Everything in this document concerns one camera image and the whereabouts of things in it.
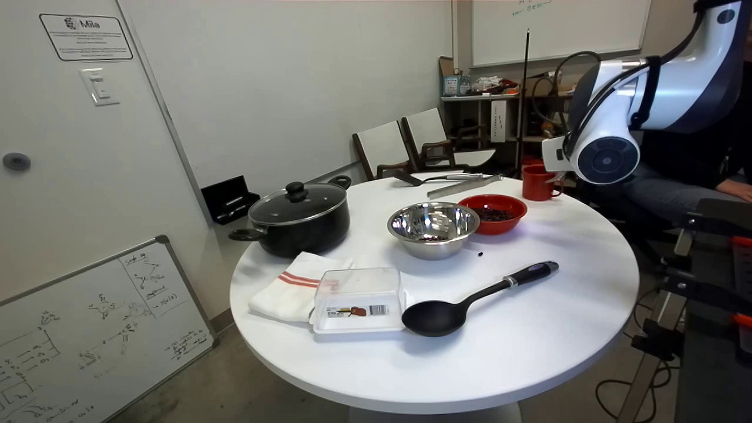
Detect red cup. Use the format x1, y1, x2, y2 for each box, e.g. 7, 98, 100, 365
520, 159, 566, 203

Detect silver metal bowl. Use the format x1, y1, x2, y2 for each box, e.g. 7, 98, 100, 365
386, 199, 481, 260

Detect dark beans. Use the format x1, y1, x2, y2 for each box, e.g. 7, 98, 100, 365
477, 203, 511, 223

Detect black ladle spoon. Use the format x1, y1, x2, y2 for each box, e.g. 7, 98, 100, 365
399, 259, 561, 339

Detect red bowl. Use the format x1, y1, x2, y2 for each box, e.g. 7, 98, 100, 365
459, 193, 528, 238

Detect black slotted spatula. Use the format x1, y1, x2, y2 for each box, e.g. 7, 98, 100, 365
389, 169, 461, 189

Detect wooden chair white seat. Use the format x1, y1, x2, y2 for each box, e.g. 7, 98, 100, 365
350, 117, 425, 181
399, 107, 501, 171

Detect black cooking pot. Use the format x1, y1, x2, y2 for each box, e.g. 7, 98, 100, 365
228, 175, 355, 259

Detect black pot lid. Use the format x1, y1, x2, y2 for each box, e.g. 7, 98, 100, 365
247, 179, 350, 230

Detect clear plastic container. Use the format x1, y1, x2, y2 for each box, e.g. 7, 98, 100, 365
307, 266, 407, 339

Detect metal tongs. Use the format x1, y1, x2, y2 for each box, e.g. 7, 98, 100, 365
425, 171, 502, 199

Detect white cloth red stripes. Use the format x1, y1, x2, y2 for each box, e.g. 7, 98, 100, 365
247, 249, 342, 324

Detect cluttered desk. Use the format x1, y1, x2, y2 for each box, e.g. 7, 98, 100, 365
436, 55, 574, 159

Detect thin black pole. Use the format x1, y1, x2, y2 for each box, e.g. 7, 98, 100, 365
511, 30, 534, 166

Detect small framed whiteboard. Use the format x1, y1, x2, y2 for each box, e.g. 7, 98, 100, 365
0, 233, 217, 423

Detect white door sign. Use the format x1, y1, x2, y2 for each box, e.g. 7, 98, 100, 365
38, 13, 137, 64

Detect round door lock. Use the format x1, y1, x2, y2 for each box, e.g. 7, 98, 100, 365
0, 151, 32, 175

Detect orange black clamp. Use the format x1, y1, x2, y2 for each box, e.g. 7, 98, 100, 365
660, 277, 752, 334
678, 215, 752, 255

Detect large wall whiteboard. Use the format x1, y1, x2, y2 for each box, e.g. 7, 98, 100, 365
468, 0, 654, 68

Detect black floor cable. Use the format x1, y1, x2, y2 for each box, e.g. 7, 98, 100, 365
591, 367, 683, 423

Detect white switch plate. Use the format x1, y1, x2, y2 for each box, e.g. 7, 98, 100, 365
80, 65, 123, 109

